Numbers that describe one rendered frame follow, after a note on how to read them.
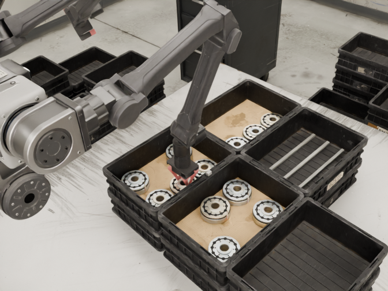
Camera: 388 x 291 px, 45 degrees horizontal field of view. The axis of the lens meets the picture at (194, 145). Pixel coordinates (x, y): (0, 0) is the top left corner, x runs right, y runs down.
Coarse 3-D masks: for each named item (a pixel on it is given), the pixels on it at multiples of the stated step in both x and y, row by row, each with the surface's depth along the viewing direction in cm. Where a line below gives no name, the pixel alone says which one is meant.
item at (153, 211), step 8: (168, 128) 184; (152, 136) 180; (208, 136) 179; (144, 144) 177; (224, 144) 175; (128, 152) 174; (232, 152) 172; (120, 160) 171; (224, 160) 169; (104, 168) 168; (216, 168) 166; (112, 176) 165; (200, 176) 163; (120, 184) 162; (192, 184) 160; (128, 192) 159; (136, 200) 157; (144, 200) 156; (168, 200) 155; (144, 208) 156; (152, 208) 153; (160, 208) 153
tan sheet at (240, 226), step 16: (256, 192) 170; (240, 208) 165; (176, 224) 160; (192, 224) 160; (208, 224) 160; (224, 224) 160; (240, 224) 159; (256, 224) 159; (208, 240) 155; (240, 240) 154
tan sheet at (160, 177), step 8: (192, 152) 187; (200, 152) 187; (160, 160) 185; (192, 160) 184; (144, 168) 182; (152, 168) 182; (160, 168) 181; (152, 176) 178; (160, 176) 178; (168, 176) 178; (152, 184) 175; (160, 184) 175; (168, 184) 175
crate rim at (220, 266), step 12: (240, 156) 170; (204, 180) 162; (276, 180) 161; (300, 192) 156; (168, 204) 154; (168, 228) 149; (264, 228) 145; (192, 240) 143; (252, 240) 142; (204, 252) 139; (240, 252) 139; (216, 264) 137; (228, 264) 136
